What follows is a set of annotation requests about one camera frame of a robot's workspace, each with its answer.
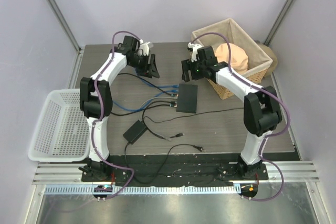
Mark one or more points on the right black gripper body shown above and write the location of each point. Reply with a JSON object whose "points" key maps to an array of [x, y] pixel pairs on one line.
{"points": [[197, 69]]}

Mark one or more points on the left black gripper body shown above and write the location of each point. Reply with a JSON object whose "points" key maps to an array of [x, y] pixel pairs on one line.
{"points": [[142, 63]]}

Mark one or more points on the black network switch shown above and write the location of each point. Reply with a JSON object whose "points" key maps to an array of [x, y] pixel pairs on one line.
{"points": [[187, 98]]}

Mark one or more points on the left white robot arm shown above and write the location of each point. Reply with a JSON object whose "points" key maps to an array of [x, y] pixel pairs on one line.
{"points": [[96, 99]]}

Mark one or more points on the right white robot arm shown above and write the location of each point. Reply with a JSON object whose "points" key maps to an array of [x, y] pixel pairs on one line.
{"points": [[261, 109]]}

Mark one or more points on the peach cloth bundle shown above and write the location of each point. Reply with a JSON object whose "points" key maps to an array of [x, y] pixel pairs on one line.
{"points": [[239, 59]]}

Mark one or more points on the wicker basket with liner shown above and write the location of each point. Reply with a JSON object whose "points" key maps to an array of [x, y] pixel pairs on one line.
{"points": [[228, 31]]}

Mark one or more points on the black power adapter brick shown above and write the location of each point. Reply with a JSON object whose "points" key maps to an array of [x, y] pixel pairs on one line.
{"points": [[135, 132]]}

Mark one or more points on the white plastic basket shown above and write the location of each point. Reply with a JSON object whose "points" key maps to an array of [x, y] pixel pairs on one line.
{"points": [[62, 133]]}

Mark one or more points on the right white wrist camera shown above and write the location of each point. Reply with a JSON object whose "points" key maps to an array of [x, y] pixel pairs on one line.
{"points": [[193, 48]]}

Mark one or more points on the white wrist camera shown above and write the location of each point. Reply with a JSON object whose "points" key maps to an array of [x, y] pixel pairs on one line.
{"points": [[144, 48], [193, 48]]}

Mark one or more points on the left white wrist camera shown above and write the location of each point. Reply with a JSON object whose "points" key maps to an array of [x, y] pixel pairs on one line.
{"points": [[144, 48]]}

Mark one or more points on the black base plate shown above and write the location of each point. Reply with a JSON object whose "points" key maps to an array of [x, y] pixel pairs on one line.
{"points": [[173, 170]]}

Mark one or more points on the white slotted cable duct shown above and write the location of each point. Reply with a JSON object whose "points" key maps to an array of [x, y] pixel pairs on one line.
{"points": [[86, 189]]}

